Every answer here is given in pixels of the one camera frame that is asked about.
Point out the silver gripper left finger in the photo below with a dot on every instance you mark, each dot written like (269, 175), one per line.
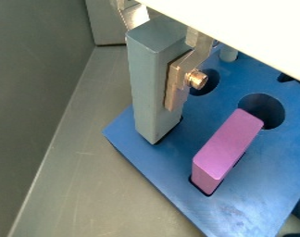
(133, 12)

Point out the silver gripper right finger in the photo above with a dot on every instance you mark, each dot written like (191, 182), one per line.
(183, 74)

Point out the blue shape sorting board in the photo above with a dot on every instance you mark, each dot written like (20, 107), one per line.
(260, 191)

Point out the small light blue peg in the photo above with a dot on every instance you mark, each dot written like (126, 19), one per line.
(227, 54)

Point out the purple rectangular block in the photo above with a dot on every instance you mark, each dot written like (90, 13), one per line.
(223, 149)

